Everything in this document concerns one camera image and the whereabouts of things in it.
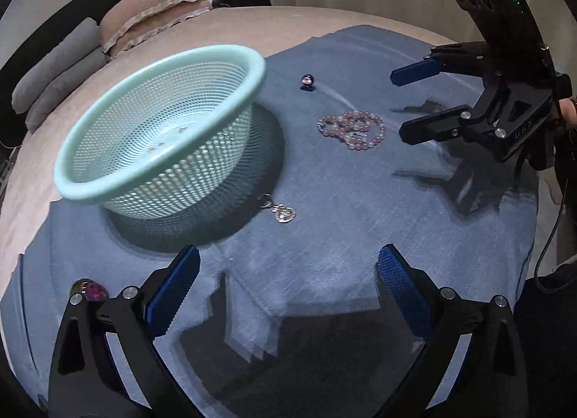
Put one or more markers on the grey pillow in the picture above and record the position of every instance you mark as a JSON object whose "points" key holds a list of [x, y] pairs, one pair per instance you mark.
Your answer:
{"points": [[67, 93], [58, 57]]}

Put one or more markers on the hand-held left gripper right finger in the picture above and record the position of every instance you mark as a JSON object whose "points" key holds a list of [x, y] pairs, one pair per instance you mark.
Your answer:
{"points": [[403, 296]]}

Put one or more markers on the beige bed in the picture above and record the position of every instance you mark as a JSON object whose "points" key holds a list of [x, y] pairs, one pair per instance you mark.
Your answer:
{"points": [[279, 21]]}

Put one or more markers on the purple gem ornament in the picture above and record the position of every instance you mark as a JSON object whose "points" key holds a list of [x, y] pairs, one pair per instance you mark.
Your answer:
{"points": [[95, 290]]}

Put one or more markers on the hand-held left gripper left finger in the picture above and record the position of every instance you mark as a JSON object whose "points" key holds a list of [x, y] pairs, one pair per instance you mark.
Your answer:
{"points": [[173, 296]]}

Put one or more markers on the black headboard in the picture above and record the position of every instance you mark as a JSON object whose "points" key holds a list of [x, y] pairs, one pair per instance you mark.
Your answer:
{"points": [[63, 16]]}

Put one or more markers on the mint green plastic basket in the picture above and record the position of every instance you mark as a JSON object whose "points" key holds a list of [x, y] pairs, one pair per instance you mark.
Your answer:
{"points": [[180, 152]]}

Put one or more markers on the pink frilled pillow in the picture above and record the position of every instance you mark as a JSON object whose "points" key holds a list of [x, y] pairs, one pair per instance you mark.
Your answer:
{"points": [[157, 32], [153, 3]]}

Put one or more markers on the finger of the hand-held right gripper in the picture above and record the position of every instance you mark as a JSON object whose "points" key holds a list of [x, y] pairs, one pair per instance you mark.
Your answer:
{"points": [[414, 73], [428, 127]]}

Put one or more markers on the person's dark pants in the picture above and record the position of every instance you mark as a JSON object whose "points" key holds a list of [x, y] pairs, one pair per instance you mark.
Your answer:
{"points": [[550, 332]]}

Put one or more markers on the blue cloth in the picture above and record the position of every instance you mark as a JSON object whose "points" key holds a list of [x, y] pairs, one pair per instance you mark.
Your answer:
{"points": [[342, 219]]}

